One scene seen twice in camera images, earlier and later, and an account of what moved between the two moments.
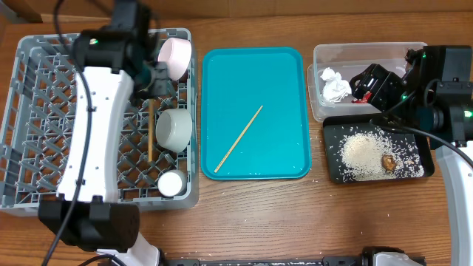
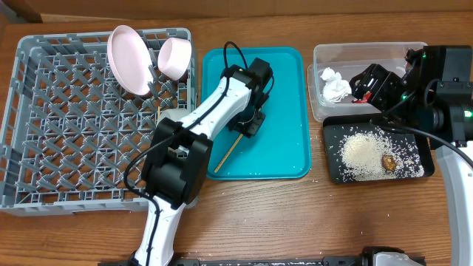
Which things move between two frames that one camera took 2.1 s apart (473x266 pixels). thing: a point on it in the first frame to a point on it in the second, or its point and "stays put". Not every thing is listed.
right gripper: [369, 83] stays put
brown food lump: [388, 162] stays put
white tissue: [335, 89] stays put
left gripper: [160, 88] to [251, 128]
